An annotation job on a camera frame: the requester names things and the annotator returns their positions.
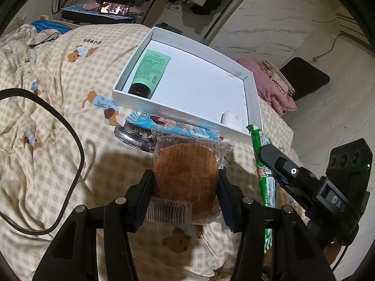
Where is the white earbud case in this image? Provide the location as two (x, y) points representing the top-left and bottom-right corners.
(220, 111), (245, 134)

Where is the blue cloth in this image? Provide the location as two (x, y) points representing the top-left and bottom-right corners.
(31, 20), (74, 34)

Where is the blue cartoon candy packet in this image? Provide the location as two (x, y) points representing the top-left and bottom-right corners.
(126, 111), (220, 141)

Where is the round bread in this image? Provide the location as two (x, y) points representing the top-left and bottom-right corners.
(146, 126), (235, 226)

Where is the blue printed board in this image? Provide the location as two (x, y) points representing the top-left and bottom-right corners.
(61, 2), (146, 18)

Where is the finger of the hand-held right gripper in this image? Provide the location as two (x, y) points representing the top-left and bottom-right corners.
(260, 143), (326, 208)
(275, 173), (311, 215)

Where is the green striped snack packet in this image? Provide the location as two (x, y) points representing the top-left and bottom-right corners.
(245, 124), (279, 255)

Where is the beige frayed straw piece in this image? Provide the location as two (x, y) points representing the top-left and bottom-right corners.
(259, 60), (296, 96)

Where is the person's right hand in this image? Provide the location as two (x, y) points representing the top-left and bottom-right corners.
(324, 241), (342, 267)

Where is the black chair seat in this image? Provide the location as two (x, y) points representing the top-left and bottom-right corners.
(278, 57), (331, 101)

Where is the thick black cable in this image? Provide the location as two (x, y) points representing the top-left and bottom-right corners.
(0, 88), (86, 235)

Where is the clear round zippered pouch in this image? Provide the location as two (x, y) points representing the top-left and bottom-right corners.
(114, 120), (157, 153)

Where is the thin black cable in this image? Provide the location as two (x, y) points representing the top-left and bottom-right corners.
(28, 32), (60, 48)

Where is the brown floor cable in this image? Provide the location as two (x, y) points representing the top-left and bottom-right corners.
(312, 33), (344, 64)

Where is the green cream tube black cap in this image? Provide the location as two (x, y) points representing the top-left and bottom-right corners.
(128, 49), (171, 99)

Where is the white shallow cardboard box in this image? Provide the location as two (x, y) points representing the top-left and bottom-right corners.
(112, 26), (264, 142)

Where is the pink towel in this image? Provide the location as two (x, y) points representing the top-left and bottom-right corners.
(237, 59), (297, 116)

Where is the phone with lit screen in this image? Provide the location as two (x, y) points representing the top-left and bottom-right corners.
(100, 1), (131, 15)

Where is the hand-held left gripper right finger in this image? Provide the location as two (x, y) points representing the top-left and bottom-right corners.
(216, 170), (337, 281)

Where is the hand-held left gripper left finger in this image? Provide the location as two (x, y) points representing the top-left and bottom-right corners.
(31, 170), (155, 281)

